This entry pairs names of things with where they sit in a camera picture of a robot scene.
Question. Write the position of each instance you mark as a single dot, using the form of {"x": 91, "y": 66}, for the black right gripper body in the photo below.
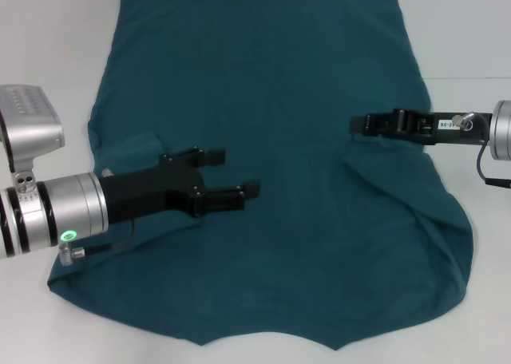
{"x": 431, "y": 134}

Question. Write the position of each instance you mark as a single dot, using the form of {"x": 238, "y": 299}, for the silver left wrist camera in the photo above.
{"x": 32, "y": 132}

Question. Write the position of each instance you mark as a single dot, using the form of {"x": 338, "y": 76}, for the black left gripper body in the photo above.
{"x": 151, "y": 192}

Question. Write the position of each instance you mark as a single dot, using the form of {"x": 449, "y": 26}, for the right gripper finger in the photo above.
{"x": 375, "y": 121}
{"x": 375, "y": 132}

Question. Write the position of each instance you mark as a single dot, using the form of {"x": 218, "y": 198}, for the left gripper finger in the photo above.
{"x": 227, "y": 200}
{"x": 211, "y": 157}

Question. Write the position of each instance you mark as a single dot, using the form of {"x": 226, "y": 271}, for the blue t-shirt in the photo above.
{"x": 279, "y": 80}

